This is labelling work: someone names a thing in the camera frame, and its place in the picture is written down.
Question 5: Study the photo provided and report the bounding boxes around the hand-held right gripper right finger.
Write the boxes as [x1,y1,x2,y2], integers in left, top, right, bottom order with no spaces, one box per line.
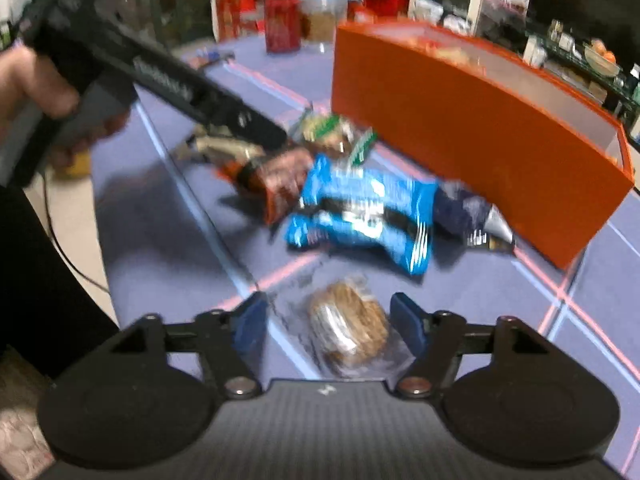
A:
[390,291,543,399]

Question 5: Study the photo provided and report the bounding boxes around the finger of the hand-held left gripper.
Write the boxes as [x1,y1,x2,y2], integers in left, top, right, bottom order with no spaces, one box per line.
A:
[190,84,290,153]

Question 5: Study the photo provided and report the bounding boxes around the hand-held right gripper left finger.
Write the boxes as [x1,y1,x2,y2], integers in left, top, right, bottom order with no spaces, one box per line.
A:
[107,291,271,401]

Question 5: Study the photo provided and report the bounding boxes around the clear brown cookie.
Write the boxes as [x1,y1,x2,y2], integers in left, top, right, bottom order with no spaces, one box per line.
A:
[275,275,417,379]

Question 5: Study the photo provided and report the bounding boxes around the brown snack packet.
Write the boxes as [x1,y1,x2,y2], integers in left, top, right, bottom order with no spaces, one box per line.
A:
[220,149,316,227]

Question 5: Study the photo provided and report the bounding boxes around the orange storage box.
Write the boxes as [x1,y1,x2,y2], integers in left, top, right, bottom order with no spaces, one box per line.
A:
[331,20,636,271]

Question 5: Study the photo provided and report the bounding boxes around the person's left hand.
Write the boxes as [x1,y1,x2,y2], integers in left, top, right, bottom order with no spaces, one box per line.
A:
[0,45,133,169]

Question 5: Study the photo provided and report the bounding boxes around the tan snack packet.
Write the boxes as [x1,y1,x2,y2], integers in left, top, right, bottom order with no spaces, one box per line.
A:
[175,130,266,167]

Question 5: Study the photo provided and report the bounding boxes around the green snack packet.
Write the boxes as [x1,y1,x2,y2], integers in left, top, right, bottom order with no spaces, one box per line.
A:
[290,111,379,167]

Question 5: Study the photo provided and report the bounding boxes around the red packets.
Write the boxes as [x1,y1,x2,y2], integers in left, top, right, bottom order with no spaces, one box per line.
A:
[216,0,266,41]

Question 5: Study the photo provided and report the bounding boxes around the red can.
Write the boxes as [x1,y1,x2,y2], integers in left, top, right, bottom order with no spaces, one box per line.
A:
[264,0,303,55]

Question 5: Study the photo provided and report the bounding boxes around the clear jar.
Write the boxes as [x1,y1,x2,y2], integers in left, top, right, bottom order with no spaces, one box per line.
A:
[300,0,342,44]

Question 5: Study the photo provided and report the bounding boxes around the dark blue snack packet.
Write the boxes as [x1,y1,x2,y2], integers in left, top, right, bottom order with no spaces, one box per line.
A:
[432,182,517,256]

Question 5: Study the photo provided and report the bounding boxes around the person's black clothing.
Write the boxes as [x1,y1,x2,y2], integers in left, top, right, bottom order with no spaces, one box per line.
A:
[0,180,121,377]

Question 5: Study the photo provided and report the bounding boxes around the patterned rug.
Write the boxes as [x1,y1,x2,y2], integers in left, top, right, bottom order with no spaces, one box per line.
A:
[0,347,57,480]

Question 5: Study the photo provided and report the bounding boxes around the white television stand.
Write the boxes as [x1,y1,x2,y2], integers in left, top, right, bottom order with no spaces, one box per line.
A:
[522,25,640,143]

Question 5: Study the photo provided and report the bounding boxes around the glass fruit bowl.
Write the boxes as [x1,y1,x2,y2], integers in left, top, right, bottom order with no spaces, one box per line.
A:
[582,40,620,78]

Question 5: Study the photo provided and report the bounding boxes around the black cable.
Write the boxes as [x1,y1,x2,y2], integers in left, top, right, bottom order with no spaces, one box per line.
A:
[41,170,109,292]

